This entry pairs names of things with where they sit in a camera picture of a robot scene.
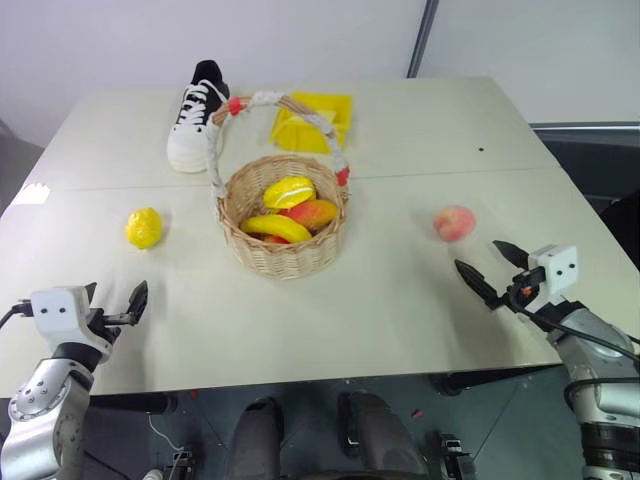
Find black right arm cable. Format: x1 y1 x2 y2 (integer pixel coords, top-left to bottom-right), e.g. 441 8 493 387
517 298 640 426

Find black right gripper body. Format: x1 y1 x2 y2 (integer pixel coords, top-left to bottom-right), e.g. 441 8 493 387
498 266 547 315

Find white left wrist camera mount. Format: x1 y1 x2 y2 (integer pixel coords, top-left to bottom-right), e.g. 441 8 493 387
30 285 114 355

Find wicker basket with handle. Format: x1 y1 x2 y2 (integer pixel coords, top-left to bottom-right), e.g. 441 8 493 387
203 88 354 281

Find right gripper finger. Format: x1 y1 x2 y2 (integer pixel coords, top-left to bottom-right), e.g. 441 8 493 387
453 258 504 313
491 239 531 272

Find yellow banana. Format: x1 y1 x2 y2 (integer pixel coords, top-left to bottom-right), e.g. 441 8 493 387
239 214 314 244

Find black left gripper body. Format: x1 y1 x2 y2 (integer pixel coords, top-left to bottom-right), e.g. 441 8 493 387
87 308 133 347

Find black and white sneaker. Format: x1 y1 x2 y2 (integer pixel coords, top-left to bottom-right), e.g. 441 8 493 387
165 59 232 175

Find yellow plastic dustpan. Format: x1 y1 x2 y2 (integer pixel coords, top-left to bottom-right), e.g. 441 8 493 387
269 110 332 153

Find pink peach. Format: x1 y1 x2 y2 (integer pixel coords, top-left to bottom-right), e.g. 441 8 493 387
432 204 477 244

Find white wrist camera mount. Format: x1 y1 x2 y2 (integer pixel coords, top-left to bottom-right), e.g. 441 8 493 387
30 285 114 355
527 243 580 312

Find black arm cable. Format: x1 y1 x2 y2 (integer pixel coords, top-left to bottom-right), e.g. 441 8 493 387
0 299 34 330
517 298 640 426

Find grey wall post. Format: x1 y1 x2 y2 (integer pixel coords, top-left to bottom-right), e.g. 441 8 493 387
405 0 443 79

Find white floor cable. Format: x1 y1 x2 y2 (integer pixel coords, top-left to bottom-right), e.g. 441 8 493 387
146 412 187 452

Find yellow lemon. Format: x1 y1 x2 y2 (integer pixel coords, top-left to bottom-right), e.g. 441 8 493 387
124 206 165 251
262 176 318 211

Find red orange mango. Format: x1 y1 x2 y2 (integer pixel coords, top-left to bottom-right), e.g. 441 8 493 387
277 198 340 232

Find dark rounded shape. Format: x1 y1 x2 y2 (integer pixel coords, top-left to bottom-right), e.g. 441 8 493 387
337 391 430 480
228 396 287 480

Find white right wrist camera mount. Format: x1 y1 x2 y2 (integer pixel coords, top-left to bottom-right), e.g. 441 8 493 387
527 243 580 312

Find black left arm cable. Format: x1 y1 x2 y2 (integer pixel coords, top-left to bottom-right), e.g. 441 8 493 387
0 299 34 330

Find yellow plastic box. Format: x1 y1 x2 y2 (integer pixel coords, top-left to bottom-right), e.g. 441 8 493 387
290 91 355 148

